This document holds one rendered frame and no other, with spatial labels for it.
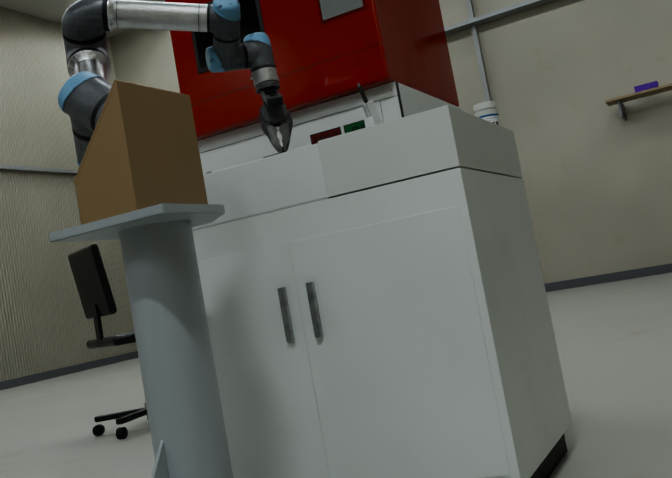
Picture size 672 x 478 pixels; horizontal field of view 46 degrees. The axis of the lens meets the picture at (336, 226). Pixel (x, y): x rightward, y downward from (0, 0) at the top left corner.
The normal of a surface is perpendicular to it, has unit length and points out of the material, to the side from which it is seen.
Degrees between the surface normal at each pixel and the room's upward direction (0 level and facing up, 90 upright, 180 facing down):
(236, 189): 90
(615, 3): 90
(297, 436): 90
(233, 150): 90
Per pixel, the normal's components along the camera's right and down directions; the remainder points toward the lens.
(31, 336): 0.87, -0.19
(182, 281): 0.68, -0.18
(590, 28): -0.46, 0.01
